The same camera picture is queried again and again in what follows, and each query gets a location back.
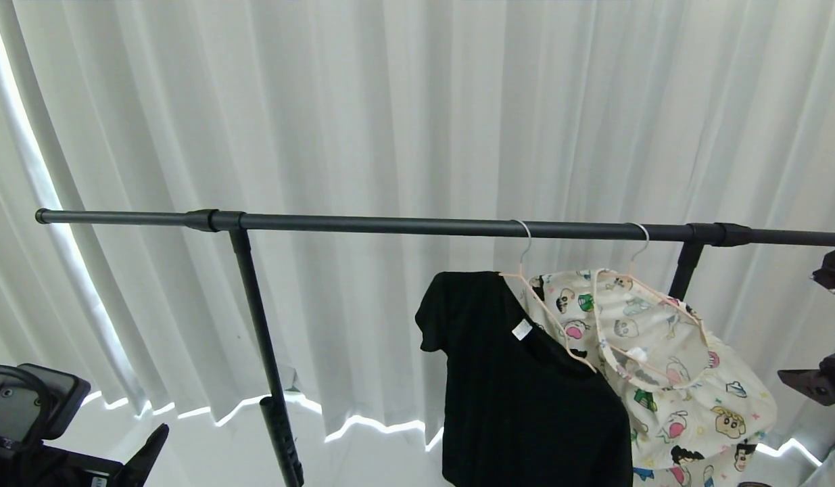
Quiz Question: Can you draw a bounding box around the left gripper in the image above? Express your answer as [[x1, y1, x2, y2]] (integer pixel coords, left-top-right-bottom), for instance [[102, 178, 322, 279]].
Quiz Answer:
[[0, 423, 170, 487]]

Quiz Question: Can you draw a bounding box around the cream printed garment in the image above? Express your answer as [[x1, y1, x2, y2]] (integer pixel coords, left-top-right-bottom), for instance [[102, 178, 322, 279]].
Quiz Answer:
[[522, 269, 778, 487]]

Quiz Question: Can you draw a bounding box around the pink clothes hanger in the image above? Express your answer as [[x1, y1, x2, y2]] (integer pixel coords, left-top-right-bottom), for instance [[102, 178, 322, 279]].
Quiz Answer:
[[498, 219, 597, 373], [593, 223, 709, 393]]

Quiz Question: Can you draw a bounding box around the black garment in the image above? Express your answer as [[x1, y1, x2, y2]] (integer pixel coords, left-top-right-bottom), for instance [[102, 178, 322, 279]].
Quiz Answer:
[[415, 271, 634, 487]]

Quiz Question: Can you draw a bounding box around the black clothes rack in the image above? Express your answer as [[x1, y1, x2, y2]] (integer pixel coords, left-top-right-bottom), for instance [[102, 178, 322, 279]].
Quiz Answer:
[[35, 208, 835, 487]]

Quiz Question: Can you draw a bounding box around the white curtain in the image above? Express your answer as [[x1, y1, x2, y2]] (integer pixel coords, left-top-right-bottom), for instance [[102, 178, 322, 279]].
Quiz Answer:
[[0, 0, 835, 467]]

